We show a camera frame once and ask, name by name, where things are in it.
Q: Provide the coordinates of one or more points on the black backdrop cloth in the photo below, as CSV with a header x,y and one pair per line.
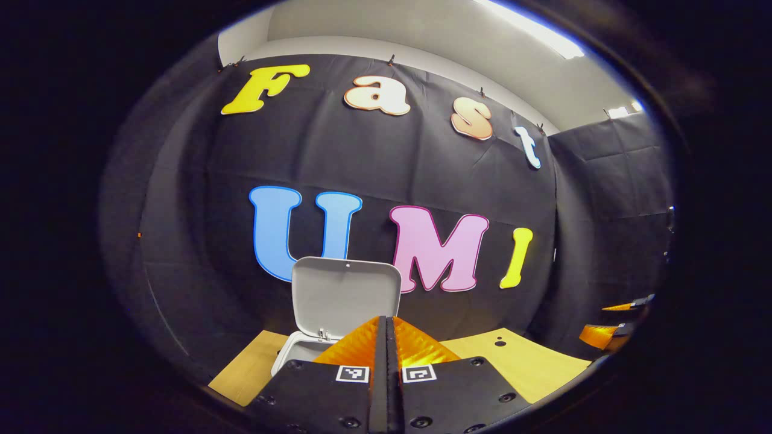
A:
x,y
362,157

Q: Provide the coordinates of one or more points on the wooden desktop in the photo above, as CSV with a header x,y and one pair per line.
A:
x,y
518,367

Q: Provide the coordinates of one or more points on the white desktop garbage bin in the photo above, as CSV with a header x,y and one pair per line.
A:
x,y
344,295

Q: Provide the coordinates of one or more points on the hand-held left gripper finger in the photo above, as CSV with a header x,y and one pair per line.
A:
x,y
393,398
379,398

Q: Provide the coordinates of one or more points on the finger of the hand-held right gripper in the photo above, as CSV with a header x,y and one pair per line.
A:
x,y
633,302
603,337

